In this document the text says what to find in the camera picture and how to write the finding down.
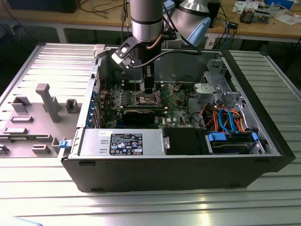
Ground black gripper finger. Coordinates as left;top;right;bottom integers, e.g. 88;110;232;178
143;66;156;94

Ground CPU socket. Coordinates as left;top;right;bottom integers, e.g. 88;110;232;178
135;90;162;106

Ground black RAM slot bank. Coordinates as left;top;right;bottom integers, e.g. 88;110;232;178
122;80;164;92

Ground black drive bay cover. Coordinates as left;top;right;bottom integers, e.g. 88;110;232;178
164;129;208;155

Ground black graphics card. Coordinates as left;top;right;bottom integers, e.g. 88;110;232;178
122;108;156;125

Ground green motherboard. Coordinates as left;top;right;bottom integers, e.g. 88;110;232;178
97;82;196;129

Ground long black RAM stick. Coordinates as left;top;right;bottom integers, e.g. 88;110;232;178
103;106;166;116

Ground beige case latch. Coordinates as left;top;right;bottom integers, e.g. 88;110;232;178
93;44;106;59

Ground silver drive cage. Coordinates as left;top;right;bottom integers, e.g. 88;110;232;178
193;58;246;111

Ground black upright desktop box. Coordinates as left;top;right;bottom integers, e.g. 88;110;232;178
208;0;221;29

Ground silver power supply unit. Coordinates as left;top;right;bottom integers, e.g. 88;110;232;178
79;129;165;157

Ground wooden desk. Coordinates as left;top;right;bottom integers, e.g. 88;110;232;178
0;0;301;43

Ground blue disk carrier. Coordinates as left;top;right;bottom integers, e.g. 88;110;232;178
206;131;260;155

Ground black PC case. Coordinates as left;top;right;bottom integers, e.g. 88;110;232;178
60;42;296;194

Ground copper heat sink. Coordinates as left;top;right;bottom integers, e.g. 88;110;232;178
239;7;256;24

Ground grey parts rack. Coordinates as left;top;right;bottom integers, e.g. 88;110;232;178
0;82;83;158

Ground large black box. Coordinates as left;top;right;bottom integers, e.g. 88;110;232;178
9;0;76;14

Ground metal component box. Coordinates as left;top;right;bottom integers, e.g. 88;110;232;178
255;7;271;24

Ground green RAM stick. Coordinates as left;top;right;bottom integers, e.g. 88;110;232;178
9;134;51;142

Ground blue box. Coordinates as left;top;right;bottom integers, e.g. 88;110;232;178
263;0;294;8

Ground white papers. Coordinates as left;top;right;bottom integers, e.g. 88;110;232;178
274;11;301;25

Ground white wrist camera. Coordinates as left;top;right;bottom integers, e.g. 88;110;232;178
111;41;136;70

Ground black camera cable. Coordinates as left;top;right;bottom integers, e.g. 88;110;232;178
131;48;203;69

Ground orange wire bundle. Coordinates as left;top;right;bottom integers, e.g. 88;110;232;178
204;105;247;132

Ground blue wire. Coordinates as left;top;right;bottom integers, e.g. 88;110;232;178
218;107;238;134

